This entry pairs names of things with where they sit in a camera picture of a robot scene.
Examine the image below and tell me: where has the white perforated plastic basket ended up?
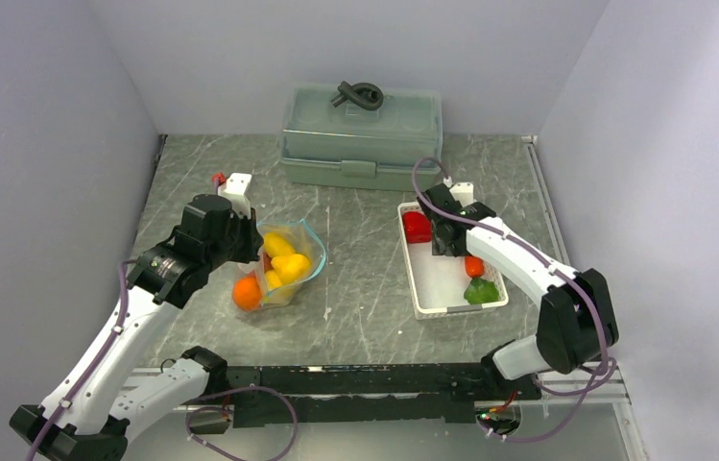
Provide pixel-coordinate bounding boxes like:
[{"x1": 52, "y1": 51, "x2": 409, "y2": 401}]
[{"x1": 397, "y1": 202, "x2": 510, "y2": 320}]

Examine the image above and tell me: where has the red orange carrot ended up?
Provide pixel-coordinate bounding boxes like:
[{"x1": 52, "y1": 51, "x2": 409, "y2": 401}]
[{"x1": 464, "y1": 255, "x2": 500, "y2": 304}]

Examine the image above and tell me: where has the pink peach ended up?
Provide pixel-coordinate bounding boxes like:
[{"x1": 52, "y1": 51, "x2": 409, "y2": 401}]
[{"x1": 262, "y1": 254, "x2": 273, "y2": 272}]

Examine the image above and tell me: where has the orange tangerine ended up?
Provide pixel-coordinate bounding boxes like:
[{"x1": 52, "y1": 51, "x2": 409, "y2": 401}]
[{"x1": 231, "y1": 275, "x2": 263, "y2": 311}]

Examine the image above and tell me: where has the yellow apple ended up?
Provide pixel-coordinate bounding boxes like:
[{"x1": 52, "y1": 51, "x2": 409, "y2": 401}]
[{"x1": 264, "y1": 270, "x2": 284, "y2": 292}]

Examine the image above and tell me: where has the clear zip top bag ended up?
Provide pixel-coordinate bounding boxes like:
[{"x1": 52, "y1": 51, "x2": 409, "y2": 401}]
[{"x1": 236, "y1": 220, "x2": 326, "y2": 311}]

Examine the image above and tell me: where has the small yellow fruit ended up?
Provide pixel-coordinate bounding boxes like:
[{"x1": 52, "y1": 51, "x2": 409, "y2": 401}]
[{"x1": 263, "y1": 232, "x2": 297, "y2": 258}]

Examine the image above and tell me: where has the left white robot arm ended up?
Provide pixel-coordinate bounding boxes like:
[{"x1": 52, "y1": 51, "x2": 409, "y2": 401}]
[{"x1": 10, "y1": 193, "x2": 262, "y2": 460}]

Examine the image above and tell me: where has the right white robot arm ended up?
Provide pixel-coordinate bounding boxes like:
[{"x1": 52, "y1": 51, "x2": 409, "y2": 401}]
[{"x1": 417, "y1": 183, "x2": 619, "y2": 399}]

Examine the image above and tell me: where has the red bell pepper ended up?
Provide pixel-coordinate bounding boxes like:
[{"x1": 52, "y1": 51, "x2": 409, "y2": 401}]
[{"x1": 401, "y1": 211, "x2": 432, "y2": 245}]

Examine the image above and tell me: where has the green plastic storage box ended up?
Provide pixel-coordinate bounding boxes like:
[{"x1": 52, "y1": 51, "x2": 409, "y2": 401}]
[{"x1": 279, "y1": 84, "x2": 443, "y2": 191}]

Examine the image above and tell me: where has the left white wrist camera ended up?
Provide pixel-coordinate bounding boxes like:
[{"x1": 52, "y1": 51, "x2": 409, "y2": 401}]
[{"x1": 211, "y1": 173, "x2": 252, "y2": 218}]

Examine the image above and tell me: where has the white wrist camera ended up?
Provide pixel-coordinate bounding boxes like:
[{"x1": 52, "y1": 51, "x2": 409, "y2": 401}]
[
  {"x1": 446, "y1": 182, "x2": 475, "y2": 206},
  {"x1": 211, "y1": 173, "x2": 252, "y2": 218}
]

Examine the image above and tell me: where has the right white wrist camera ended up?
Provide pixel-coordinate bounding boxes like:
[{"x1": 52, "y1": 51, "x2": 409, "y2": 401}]
[{"x1": 446, "y1": 182, "x2": 475, "y2": 206}]

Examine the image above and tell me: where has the black knotted hose piece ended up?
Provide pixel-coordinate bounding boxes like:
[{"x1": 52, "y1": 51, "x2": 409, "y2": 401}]
[{"x1": 330, "y1": 81, "x2": 386, "y2": 112}]

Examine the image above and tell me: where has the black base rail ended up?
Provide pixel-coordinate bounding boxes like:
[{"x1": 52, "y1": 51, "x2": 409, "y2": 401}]
[{"x1": 201, "y1": 362, "x2": 541, "y2": 428}]

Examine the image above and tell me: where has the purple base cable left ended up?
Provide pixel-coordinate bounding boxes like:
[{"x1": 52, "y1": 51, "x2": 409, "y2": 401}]
[{"x1": 183, "y1": 386, "x2": 300, "y2": 461}]

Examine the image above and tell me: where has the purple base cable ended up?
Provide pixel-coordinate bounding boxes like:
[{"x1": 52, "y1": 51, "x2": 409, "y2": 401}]
[
  {"x1": 477, "y1": 355, "x2": 618, "y2": 446},
  {"x1": 183, "y1": 386, "x2": 300, "y2": 461}
]

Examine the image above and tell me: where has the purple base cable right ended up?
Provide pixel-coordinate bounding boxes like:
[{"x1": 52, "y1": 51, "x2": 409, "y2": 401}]
[{"x1": 477, "y1": 355, "x2": 618, "y2": 446}]

